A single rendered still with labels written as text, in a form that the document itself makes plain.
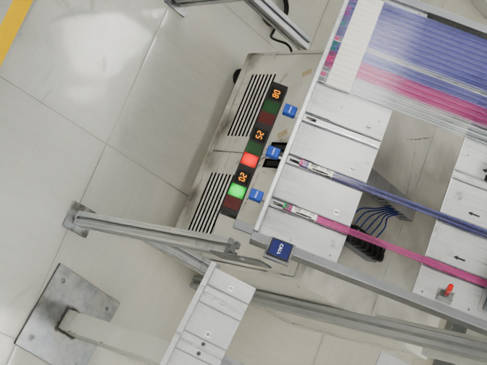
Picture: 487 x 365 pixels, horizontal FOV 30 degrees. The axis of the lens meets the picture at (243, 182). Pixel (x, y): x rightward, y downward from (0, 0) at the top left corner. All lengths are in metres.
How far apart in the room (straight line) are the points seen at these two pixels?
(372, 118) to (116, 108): 0.84
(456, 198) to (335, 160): 0.29
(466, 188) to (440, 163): 0.62
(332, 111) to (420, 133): 0.58
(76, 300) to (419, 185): 1.04
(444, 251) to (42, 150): 1.11
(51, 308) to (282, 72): 0.97
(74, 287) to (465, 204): 1.13
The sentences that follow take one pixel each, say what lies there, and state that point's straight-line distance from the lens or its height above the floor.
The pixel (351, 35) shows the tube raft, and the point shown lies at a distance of 2.22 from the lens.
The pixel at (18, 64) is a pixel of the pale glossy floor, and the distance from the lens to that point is 2.50.
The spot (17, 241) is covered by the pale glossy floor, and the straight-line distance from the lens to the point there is 2.52.
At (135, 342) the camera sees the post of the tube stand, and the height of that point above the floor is 0.35.
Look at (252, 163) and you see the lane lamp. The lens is 2.11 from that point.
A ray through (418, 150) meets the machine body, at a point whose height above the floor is 0.62.
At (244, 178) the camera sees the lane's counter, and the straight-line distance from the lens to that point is 2.10.
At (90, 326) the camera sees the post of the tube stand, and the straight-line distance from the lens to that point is 2.52.
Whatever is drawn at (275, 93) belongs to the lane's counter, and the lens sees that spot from 2.16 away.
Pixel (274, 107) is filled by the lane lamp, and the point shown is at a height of 0.66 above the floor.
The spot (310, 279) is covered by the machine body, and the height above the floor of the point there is 0.62.
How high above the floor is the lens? 2.17
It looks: 46 degrees down
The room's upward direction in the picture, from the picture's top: 96 degrees clockwise
